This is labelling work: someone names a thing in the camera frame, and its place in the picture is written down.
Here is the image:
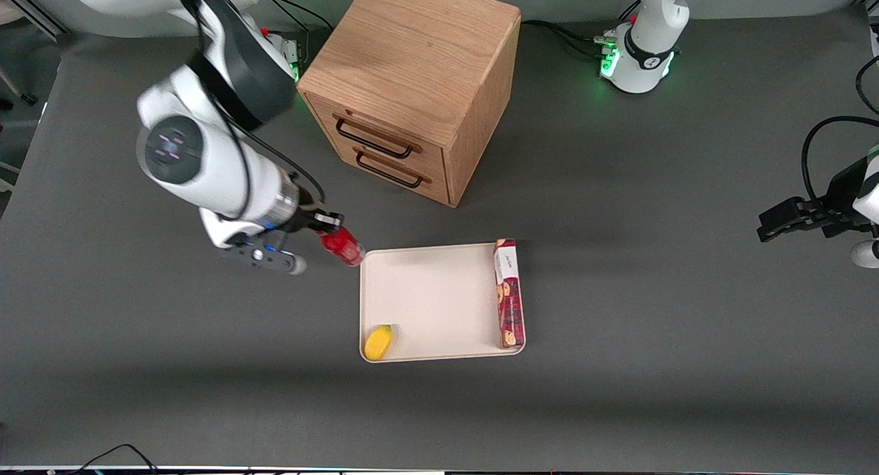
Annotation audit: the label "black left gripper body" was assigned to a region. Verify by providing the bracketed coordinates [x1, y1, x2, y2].
[805, 156, 874, 241]

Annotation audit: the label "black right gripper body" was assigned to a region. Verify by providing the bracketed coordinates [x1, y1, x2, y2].
[280, 199, 329, 237]

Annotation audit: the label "red coke bottle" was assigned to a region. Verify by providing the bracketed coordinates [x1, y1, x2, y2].
[317, 227, 367, 268]

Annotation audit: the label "cream plastic tray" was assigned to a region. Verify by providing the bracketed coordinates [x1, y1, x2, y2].
[359, 242, 527, 364]

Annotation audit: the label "wooden drawer cabinet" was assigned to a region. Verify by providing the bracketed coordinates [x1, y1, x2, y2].
[297, 0, 522, 209]

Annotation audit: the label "red cookie box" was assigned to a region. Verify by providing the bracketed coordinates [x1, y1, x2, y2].
[494, 238, 526, 349]

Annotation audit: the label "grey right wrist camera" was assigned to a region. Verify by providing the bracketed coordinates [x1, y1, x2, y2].
[220, 236, 308, 277]

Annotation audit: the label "black left wrist camera cable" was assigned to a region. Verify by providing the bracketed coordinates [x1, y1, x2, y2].
[801, 115, 879, 211]

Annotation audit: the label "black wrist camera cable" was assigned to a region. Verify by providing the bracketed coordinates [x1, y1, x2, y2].
[801, 115, 879, 211]
[163, 0, 326, 222]

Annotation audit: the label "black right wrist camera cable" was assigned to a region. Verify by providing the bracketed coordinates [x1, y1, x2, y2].
[163, 0, 326, 222]

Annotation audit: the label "black drawer handle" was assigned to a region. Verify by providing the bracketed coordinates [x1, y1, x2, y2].
[334, 117, 415, 161]
[354, 150, 426, 189]

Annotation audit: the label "black cable at table edge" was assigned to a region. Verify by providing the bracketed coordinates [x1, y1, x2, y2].
[854, 55, 879, 116]

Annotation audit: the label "black right arm base cables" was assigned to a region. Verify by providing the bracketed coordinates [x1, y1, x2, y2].
[262, 0, 334, 64]

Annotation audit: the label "black arm base cables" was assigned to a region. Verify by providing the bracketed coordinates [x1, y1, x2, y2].
[520, 0, 641, 58]
[262, 0, 334, 64]

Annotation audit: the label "black left arm base cables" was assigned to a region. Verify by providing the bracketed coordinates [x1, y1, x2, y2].
[520, 0, 641, 58]

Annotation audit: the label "black thin floor cable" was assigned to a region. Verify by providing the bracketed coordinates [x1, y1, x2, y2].
[69, 443, 160, 475]

